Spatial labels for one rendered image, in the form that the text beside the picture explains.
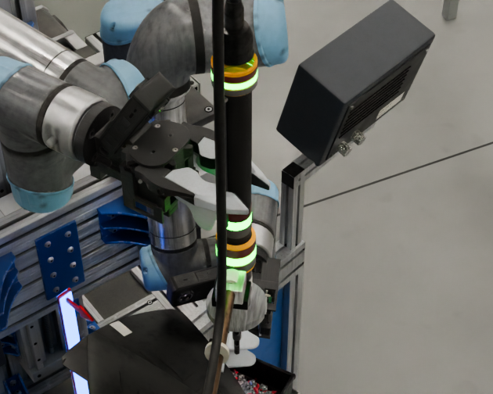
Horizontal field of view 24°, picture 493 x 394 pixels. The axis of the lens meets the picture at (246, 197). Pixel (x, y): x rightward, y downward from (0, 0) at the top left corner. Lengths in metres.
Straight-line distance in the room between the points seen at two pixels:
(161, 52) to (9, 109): 0.41
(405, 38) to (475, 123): 1.74
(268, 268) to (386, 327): 1.48
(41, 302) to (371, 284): 1.23
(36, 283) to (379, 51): 0.80
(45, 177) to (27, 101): 0.12
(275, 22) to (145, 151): 0.51
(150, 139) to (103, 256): 1.12
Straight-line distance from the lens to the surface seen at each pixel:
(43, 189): 1.36
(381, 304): 3.21
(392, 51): 2.02
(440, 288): 3.27
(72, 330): 1.76
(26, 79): 1.28
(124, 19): 2.04
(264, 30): 1.64
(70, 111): 1.24
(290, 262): 2.18
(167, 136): 1.20
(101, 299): 2.95
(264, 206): 1.76
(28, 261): 2.20
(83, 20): 3.68
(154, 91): 1.15
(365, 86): 1.95
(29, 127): 1.27
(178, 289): 1.65
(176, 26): 1.63
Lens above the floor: 2.48
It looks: 46 degrees down
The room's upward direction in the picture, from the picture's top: straight up
